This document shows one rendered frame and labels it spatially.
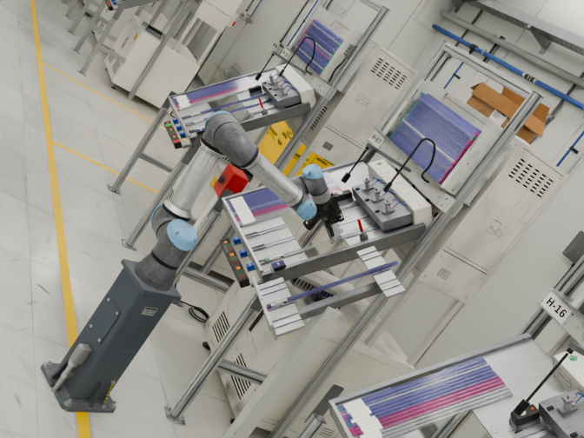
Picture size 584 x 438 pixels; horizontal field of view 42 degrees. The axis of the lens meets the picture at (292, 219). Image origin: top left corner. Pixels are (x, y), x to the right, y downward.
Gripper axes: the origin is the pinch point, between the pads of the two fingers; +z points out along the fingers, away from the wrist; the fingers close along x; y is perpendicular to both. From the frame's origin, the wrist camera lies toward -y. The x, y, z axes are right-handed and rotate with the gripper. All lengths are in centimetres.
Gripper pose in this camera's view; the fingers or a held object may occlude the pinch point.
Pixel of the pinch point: (332, 239)
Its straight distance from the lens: 319.0
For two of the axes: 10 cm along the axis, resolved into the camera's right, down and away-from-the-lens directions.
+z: 3.2, 7.8, 5.5
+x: -3.1, -4.6, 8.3
